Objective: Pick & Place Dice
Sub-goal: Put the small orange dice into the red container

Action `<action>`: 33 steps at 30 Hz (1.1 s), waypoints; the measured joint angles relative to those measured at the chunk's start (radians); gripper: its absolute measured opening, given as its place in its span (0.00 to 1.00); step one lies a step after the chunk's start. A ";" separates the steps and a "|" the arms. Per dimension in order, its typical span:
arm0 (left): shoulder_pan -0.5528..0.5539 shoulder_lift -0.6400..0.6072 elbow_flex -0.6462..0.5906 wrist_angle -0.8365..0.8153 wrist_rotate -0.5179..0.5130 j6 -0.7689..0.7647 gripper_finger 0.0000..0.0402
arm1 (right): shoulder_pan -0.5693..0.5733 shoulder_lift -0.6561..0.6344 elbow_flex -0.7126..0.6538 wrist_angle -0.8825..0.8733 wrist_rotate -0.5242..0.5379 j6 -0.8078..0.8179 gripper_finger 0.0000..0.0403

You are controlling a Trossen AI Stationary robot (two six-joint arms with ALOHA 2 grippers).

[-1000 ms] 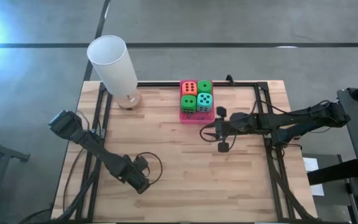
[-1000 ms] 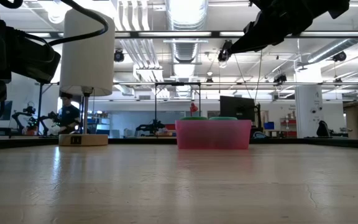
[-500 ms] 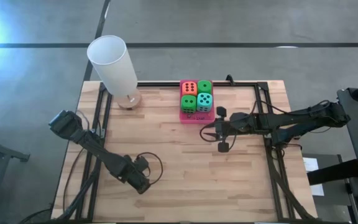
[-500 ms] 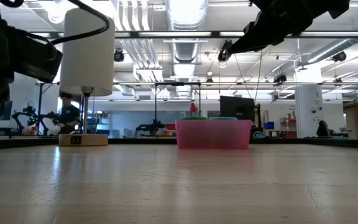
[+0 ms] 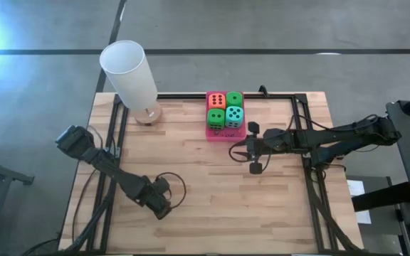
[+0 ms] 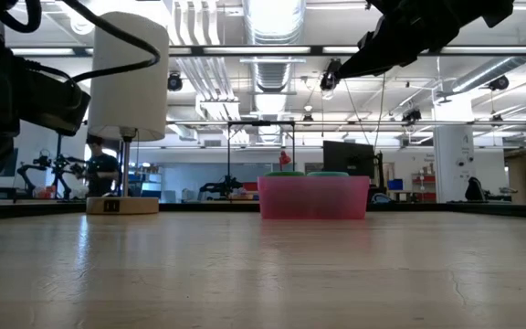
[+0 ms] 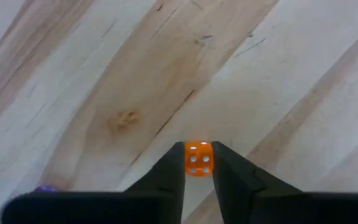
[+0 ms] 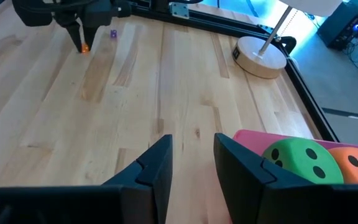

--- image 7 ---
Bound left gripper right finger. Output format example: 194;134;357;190
211;141;358;224

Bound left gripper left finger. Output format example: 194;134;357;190
1;141;186;224

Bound small orange die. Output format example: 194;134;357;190
184;141;215;177

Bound small purple die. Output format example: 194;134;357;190
33;185;59;194

